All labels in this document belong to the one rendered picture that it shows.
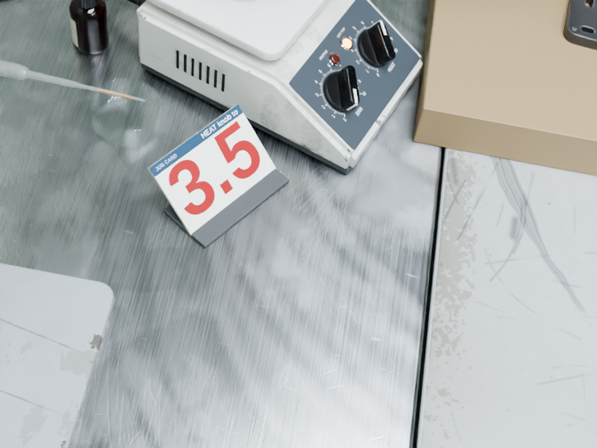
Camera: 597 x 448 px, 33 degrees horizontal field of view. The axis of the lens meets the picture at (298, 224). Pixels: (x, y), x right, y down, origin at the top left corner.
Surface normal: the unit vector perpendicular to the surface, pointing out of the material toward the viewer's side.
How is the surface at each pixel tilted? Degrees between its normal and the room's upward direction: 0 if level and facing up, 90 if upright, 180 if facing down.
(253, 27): 0
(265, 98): 90
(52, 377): 0
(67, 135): 0
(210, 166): 40
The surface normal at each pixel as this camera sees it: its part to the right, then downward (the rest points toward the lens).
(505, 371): 0.10, -0.55
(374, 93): 0.52, -0.25
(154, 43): -0.50, 0.69
